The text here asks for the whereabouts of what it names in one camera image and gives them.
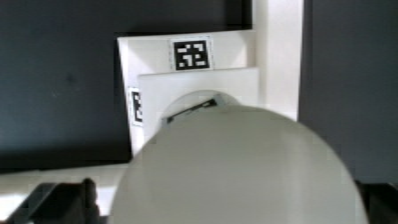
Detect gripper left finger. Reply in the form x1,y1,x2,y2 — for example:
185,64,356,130
4,178,100,224

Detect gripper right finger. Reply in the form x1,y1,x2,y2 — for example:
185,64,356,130
356,181,398,224

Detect white lamp bulb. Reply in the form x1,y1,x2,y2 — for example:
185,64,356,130
109,91,370,224

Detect white U-shaped fence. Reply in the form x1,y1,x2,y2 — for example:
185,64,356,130
0,0,304,222

